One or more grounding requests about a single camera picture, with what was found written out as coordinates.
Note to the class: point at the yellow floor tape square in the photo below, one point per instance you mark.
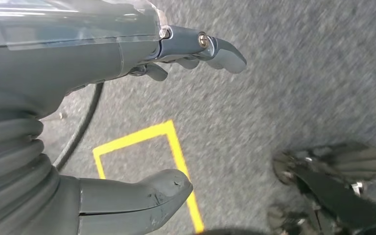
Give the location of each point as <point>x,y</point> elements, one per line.
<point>175,142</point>

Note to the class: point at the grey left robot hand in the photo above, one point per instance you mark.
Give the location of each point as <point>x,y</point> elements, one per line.
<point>61,58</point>

